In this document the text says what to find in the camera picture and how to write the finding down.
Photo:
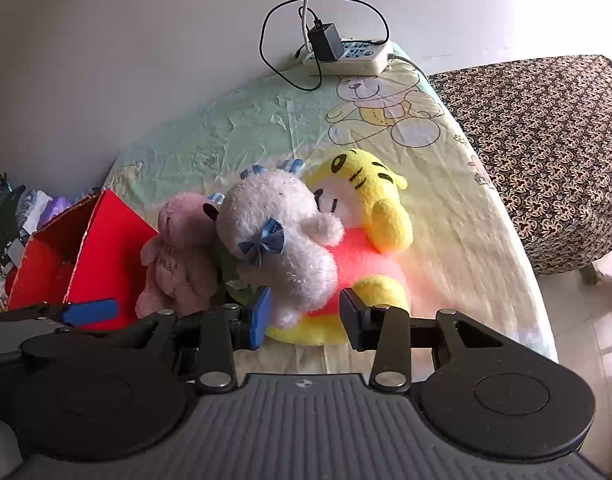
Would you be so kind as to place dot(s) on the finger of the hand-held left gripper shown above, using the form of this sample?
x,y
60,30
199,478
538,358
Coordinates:
x,y
93,311

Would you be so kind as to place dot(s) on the black power adapter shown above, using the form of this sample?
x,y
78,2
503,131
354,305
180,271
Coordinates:
x,y
323,42

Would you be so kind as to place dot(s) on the yellow tiger plush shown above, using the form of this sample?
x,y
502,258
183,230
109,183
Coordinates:
x,y
381,210

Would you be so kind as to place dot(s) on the red cardboard box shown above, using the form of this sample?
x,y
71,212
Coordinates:
x,y
110,240

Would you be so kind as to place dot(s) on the green fabric item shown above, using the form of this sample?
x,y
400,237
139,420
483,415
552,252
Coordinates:
x,y
231,272

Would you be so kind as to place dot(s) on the striped upholstered seat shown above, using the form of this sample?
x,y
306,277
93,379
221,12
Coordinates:
x,y
546,150

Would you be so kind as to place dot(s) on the white plush bear blue bow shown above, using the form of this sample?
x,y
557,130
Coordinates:
x,y
286,240

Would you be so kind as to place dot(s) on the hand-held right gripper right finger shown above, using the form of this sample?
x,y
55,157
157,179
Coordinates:
x,y
353,320

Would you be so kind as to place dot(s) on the cartoon bear bed sheet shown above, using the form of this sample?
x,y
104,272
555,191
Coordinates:
x,y
210,125

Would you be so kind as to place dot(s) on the white plastic bag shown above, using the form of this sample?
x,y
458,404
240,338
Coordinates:
x,y
33,207

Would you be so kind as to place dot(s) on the pink plush bear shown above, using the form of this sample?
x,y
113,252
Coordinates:
x,y
178,255

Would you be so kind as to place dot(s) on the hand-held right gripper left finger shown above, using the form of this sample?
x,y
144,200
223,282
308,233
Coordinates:
x,y
261,317

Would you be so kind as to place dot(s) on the purple plastic bag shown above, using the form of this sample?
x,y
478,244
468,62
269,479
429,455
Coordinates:
x,y
55,207

